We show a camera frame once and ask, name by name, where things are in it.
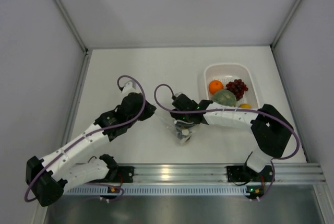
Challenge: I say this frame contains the fake red grapes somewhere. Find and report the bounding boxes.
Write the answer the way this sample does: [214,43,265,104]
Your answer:
[226,79,248,101]

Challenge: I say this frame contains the white slotted cable duct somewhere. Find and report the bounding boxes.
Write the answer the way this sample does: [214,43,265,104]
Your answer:
[64,185,262,196]

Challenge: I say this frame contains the aluminium corner post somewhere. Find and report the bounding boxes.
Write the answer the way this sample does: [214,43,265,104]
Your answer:
[270,0,303,51]
[53,0,88,53]

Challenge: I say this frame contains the left aluminium side rail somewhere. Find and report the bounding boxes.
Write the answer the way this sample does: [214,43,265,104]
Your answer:
[58,49,92,148]

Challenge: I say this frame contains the fake green melon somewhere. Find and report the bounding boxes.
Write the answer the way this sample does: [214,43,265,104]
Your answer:
[212,89,237,107]

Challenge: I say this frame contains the aluminium front rail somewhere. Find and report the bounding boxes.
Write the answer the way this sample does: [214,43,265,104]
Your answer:
[67,163,326,184]

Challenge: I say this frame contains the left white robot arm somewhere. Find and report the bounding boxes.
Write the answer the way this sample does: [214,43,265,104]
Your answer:
[26,92,157,207]

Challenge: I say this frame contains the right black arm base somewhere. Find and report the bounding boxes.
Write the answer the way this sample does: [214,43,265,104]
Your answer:
[226,165,273,183]

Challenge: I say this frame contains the fake orange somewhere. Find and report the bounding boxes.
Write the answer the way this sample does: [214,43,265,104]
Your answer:
[208,80,224,95]

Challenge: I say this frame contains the right aluminium corner post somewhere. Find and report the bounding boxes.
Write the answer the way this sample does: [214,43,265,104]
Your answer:
[270,0,303,51]

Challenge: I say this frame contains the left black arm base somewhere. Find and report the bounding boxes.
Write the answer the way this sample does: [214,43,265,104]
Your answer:
[90,166,135,183]

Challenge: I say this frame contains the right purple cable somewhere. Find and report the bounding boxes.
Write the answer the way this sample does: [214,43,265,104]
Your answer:
[153,84,300,204]

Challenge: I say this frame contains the purple cable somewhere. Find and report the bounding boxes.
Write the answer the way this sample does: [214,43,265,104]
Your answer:
[24,75,146,203]
[153,84,300,204]

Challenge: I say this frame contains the left aluminium corner post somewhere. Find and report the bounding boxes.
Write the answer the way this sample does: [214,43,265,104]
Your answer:
[53,0,88,53]

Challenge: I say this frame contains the white perforated plastic basket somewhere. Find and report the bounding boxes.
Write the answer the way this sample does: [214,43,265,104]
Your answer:
[204,62,262,110]

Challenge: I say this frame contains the polka dot zip bag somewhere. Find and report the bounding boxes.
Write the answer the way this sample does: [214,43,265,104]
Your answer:
[154,103,200,146]

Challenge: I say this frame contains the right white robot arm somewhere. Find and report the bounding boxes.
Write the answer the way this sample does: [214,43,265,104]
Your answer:
[170,93,294,181]

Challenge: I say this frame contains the fake yellow lemon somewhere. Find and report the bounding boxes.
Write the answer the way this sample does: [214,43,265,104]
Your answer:
[239,103,252,109]

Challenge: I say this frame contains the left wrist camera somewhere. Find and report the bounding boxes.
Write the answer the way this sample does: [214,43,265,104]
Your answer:
[121,80,139,96]

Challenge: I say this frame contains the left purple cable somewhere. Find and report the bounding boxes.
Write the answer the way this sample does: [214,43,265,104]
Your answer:
[24,75,146,203]

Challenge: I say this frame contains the fake dark plum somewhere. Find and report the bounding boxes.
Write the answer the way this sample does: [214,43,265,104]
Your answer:
[177,129,192,145]

